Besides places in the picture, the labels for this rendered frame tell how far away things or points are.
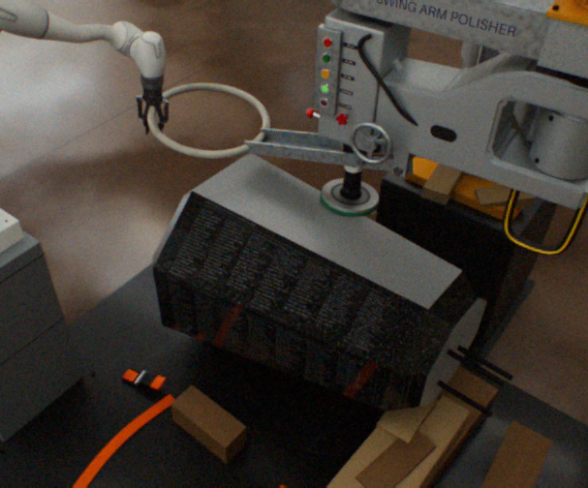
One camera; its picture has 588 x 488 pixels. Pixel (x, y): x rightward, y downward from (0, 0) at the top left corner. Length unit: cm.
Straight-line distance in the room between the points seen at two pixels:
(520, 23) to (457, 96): 28
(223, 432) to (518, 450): 112
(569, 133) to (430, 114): 39
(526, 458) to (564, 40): 156
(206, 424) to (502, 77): 163
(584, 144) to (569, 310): 162
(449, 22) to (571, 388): 181
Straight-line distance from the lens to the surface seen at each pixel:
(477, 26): 184
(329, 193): 242
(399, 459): 241
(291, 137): 251
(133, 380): 289
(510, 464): 266
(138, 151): 421
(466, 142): 200
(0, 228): 238
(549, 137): 194
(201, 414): 262
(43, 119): 469
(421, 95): 199
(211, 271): 238
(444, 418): 255
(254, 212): 236
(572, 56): 179
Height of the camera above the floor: 233
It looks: 42 degrees down
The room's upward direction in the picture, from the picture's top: 1 degrees clockwise
